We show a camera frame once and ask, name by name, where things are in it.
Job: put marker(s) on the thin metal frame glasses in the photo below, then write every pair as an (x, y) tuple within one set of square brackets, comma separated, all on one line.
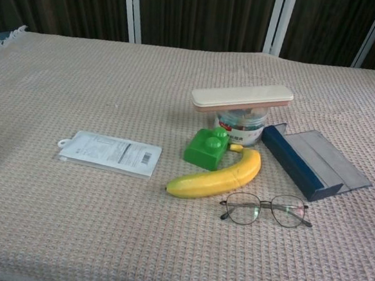
[(244, 209)]

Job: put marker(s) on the white flat retail package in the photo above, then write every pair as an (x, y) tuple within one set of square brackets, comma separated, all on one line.
[(109, 152)]

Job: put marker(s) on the beige woven tablecloth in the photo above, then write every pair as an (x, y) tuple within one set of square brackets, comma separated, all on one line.
[(58, 216)]

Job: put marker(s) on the yellow toy banana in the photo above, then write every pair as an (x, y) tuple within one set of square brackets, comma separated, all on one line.
[(216, 183)]

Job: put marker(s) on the white screen frame post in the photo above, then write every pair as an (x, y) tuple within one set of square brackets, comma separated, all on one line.
[(373, 34), (280, 21), (132, 0)]

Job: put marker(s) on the cream rectangular bar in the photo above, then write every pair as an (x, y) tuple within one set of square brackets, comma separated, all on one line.
[(242, 96)]

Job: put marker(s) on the green toy building brick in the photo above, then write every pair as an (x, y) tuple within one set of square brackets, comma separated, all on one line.
[(203, 153)]

